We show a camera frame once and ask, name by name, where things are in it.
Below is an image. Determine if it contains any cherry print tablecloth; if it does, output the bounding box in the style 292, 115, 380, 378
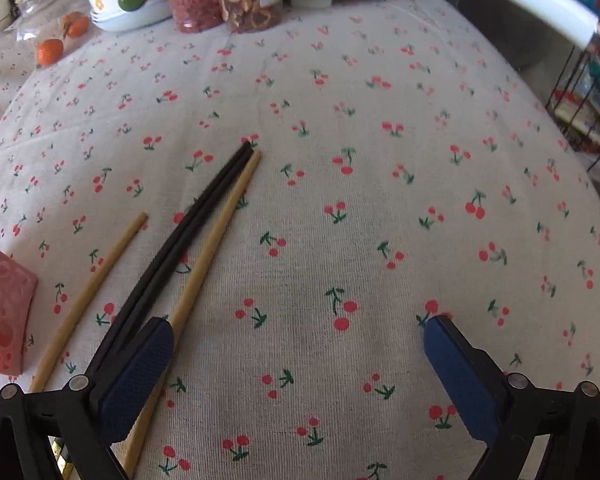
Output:
0, 0, 600, 480

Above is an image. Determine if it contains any black chopstick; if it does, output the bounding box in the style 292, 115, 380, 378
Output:
82, 142, 251, 378
100, 146, 256, 361

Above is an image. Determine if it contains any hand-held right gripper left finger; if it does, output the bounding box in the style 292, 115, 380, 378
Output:
0, 316, 175, 480

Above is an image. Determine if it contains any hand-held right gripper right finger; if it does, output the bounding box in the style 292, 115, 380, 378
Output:
422, 315, 600, 480

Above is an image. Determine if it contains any black wire rack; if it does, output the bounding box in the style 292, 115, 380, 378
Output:
545, 0, 600, 196

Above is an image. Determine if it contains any glass jar with wooden lid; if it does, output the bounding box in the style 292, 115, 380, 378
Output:
12, 0, 96, 68

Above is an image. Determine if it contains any small tangerine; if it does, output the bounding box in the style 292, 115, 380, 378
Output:
36, 38, 65, 67
61, 12, 91, 38

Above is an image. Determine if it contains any pink plastic basket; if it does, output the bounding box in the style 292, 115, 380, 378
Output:
0, 237, 38, 376

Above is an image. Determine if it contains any light bamboo chopstick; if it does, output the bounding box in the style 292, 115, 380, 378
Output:
27, 212, 149, 393
120, 150, 262, 468

